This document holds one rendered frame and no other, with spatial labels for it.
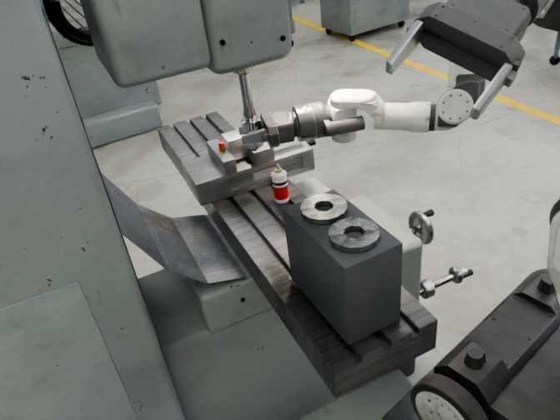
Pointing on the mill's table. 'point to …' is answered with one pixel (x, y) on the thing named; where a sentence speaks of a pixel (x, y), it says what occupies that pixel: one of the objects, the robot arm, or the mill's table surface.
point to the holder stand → (344, 264)
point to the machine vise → (241, 170)
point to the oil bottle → (280, 185)
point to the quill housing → (246, 32)
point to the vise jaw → (262, 154)
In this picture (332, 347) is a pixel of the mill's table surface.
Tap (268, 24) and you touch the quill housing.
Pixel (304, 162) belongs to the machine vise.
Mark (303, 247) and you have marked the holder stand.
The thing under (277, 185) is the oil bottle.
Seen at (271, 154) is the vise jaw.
